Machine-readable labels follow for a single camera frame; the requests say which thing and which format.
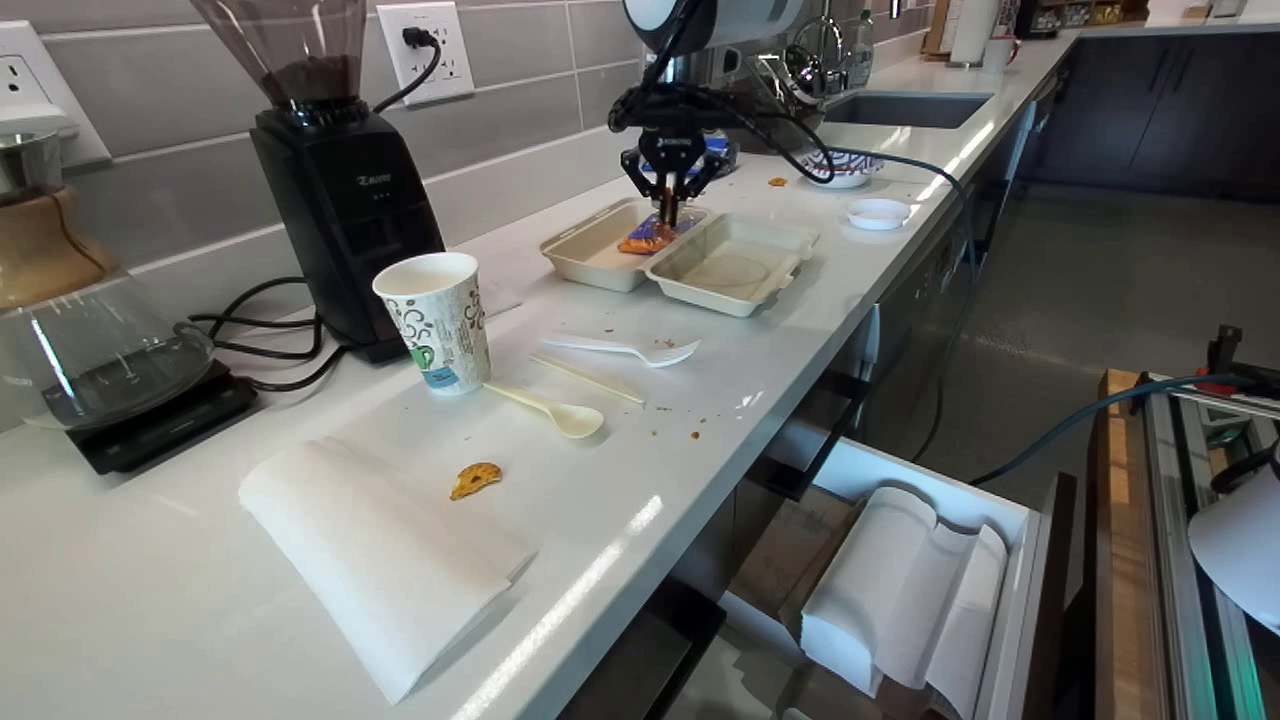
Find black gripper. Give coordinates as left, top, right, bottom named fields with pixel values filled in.
left=618, top=118, right=737, bottom=233

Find beige clamshell food container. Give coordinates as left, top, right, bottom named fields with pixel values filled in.
left=538, top=195, right=820, bottom=319

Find white plastic fork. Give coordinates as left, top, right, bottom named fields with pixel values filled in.
left=539, top=330, right=703, bottom=371

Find white round plastic lid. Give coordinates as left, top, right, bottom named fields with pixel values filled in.
left=841, top=195, right=921, bottom=236

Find counter sink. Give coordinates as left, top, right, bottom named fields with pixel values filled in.
left=818, top=87, right=993, bottom=131

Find cream plastic spoon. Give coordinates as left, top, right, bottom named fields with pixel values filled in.
left=479, top=380, right=607, bottom=443

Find printed paper cup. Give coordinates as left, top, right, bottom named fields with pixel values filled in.
left=367, top=246, right=497, bottom=400

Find grey base cabinets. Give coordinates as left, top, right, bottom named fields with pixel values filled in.
left=557, top=96, right=1074, bottom=720

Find black coffee grinder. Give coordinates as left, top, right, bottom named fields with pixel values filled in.
left=187, top=0, right=454, bottom=369

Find white paper towel roll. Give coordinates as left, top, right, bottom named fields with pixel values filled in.
left=950, top=0, right=999, bottom=71

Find orange food scrap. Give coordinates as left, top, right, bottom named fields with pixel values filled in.
left=445, top=459, right=508, bottom=504

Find open white drawer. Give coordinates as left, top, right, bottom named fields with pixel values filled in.
left=716, top=434, right=1084, bottom=720

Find white paper towel stack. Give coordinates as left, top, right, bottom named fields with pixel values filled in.
left=795, top=479, right=1012, bottom=714

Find dark kitchen cabinets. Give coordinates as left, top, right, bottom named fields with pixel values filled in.
left=1025, top=26, right=1280, bottom=209

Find black coffee scale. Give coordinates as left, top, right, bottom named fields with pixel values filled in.
left=55, top=358, right=268, bottom=479

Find glass coffee carafe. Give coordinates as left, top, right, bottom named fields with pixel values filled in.
left=0, top=262, right=217, bottom=433

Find wooden cart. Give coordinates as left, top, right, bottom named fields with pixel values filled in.
left=1090, top=369, right=1280, bottom=720

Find pour over coffee dripper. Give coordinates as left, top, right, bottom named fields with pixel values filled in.
left=0, top=125, right=116, bottom=317

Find white round sheet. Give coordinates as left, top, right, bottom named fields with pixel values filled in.
left=1183, top=464, right=1280, bottom=636

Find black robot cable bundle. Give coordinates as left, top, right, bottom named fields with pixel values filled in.
left=603, top=77, right=844, bottom=191

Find white wall outlet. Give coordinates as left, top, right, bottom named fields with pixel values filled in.
left=373, top=0, right=479, bottom=112
left=0, top=14, right=114, bottom=173

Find thin black counter cable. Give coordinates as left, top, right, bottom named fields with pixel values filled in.
left=832, top=138, right=978, bottom=464

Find black grinder power cable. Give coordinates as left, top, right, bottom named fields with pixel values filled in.
left=187, top=18, right=449, bottom=397

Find teal cable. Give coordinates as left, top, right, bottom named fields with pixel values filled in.
left=970, top=376, right=1198, bottom=493

